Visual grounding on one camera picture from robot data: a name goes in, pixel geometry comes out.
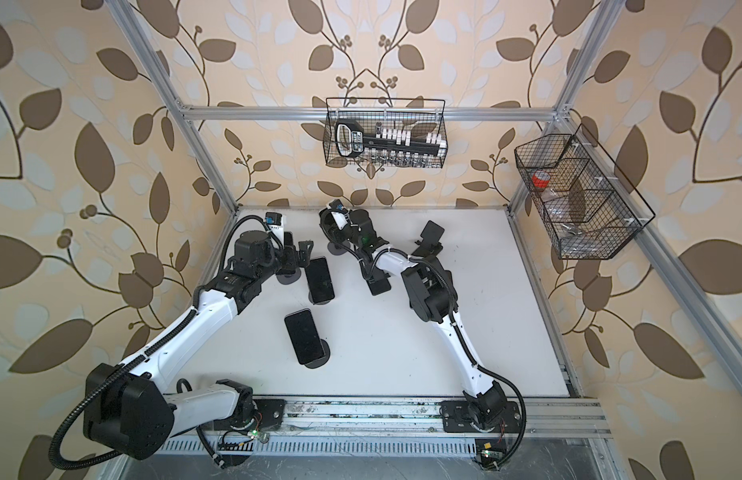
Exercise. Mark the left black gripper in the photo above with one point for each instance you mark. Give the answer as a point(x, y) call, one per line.
point(303, 255)

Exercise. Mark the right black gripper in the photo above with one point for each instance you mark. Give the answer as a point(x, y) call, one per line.
point(333, 230)

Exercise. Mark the black square stand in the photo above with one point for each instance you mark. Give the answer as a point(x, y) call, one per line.
point(378, 282)
point(429, 245)

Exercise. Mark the black phone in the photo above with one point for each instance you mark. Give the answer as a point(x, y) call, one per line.
point(306, 342)
point(319, 278)

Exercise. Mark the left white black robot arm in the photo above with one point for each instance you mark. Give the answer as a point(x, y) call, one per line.
point(134, 407)

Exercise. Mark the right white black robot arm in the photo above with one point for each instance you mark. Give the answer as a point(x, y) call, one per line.
point(432, 297)

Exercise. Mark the grey round stand far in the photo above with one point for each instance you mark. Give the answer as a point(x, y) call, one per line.
point(336, 249)

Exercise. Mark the grey round stand left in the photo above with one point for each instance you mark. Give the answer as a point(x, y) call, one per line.
point(288, 279)

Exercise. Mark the grey round stand middle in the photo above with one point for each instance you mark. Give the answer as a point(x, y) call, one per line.
point(319, 300)

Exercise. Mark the black tool with vials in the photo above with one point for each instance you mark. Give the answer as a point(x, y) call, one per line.
point(352, 141)

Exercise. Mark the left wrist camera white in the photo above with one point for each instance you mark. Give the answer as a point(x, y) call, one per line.
point(275, 222)

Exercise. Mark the black wire basket back wall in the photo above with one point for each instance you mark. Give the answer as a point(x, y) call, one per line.
point(419, 114)

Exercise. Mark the black wire basket wall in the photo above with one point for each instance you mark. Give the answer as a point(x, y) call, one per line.
point(419, 114)
point(591, 209)

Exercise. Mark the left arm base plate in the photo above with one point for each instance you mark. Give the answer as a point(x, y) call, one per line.
point(269, 414)

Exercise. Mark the aluminium rail front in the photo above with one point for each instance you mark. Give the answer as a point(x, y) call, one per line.
point(398, 416)

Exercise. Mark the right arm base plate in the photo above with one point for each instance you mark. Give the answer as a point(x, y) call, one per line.
point(457, 419)

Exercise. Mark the black wire basket right wall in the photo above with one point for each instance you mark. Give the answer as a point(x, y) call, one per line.
point(591, 209)

